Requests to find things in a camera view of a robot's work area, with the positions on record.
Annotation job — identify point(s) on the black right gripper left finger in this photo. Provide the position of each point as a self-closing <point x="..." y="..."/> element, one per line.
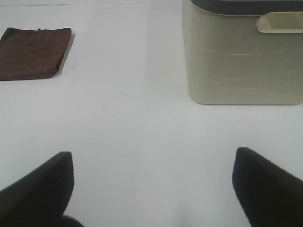
<point x="40" y="198"/>

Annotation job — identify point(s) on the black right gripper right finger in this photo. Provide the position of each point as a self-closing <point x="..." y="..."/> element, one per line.
<point x="269" y="195"/>

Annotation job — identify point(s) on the brown folded towel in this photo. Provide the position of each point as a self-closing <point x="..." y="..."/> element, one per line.
<point x="32" y="54"/>

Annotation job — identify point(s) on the beige plastic bin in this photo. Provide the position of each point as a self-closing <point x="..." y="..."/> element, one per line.
<point x="244" y="52"/>

